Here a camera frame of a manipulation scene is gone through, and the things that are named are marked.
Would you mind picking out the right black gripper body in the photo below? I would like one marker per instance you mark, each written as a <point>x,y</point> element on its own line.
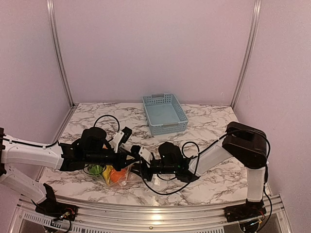
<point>145,172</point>

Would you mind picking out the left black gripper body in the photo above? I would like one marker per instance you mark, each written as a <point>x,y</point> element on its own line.
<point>117,165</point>

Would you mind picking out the orange fake fruit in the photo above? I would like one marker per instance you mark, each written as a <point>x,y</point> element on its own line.
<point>119,176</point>

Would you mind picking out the yellow fake bananas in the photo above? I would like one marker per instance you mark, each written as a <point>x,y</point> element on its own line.
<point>106,174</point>

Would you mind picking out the clear zip top bag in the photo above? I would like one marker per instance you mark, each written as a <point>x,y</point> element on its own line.
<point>132,178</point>

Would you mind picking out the green fake vegetable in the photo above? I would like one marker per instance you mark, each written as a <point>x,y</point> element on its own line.
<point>94,169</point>

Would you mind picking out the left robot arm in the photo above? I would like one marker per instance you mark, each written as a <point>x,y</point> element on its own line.
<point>92,148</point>

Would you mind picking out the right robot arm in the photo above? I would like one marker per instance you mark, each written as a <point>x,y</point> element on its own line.
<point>248,145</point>

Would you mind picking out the light blue plastic basket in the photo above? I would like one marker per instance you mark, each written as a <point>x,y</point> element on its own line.
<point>164,114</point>

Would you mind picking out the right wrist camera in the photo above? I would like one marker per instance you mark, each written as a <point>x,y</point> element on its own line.
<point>141,152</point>

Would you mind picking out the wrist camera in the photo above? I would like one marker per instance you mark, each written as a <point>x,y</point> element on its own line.
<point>119,138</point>
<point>141,152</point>

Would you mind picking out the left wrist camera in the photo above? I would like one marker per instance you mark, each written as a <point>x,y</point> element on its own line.
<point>119,138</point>

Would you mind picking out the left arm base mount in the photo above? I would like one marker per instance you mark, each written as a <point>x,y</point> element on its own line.
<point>51,207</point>

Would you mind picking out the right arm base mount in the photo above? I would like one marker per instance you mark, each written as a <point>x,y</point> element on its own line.
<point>249,209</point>

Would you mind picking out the aluminium front rail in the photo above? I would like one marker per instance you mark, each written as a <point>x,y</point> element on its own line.
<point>97,217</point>

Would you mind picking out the left aluminium corner post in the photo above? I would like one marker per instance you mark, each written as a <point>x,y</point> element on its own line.
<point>58,53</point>

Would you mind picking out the aluminium corner post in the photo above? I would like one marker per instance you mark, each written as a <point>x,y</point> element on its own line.
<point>58,53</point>
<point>248,52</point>

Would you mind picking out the right aluminium corner post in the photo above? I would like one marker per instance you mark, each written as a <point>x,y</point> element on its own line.
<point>248,52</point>

